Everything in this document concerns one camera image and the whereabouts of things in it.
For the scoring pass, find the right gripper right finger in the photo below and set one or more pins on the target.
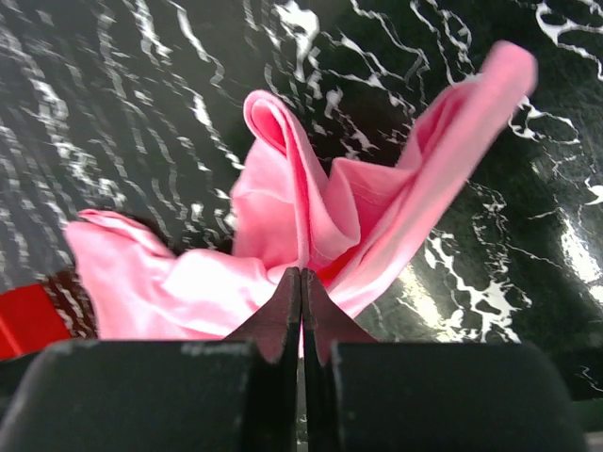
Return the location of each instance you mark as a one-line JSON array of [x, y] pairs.
[[431, 396]]

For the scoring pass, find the pink t shirt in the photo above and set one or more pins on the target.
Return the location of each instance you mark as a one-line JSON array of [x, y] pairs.
[[356, 224]]

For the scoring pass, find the red plastic bin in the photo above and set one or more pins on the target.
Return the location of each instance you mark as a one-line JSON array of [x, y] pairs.
[[29, 321]]

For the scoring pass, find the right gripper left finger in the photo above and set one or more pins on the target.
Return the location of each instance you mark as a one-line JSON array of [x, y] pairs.
[[236, 394]]

